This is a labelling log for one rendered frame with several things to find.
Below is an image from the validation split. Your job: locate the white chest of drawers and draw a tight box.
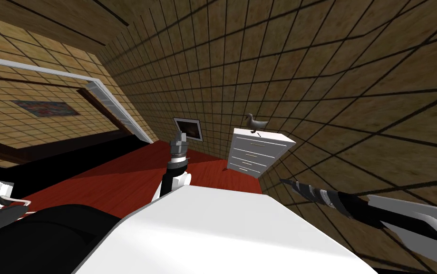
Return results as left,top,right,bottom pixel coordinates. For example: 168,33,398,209
227,127,297,179

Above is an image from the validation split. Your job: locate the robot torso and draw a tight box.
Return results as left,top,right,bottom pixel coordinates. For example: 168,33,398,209
71,184,379,274

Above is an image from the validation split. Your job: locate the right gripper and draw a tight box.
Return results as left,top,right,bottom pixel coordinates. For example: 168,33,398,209
279,178,319,203

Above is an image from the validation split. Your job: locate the white framed dark picture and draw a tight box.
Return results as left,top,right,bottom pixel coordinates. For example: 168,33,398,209
173,117,204,143

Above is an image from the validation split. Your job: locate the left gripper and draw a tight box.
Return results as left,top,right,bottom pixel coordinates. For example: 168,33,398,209
170,131,188,157

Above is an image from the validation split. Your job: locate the grey bird figurine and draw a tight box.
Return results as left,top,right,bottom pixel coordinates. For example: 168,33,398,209
244,113,270,134

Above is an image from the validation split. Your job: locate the colourful wall picture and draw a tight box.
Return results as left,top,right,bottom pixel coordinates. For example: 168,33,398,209
11,99,81,117

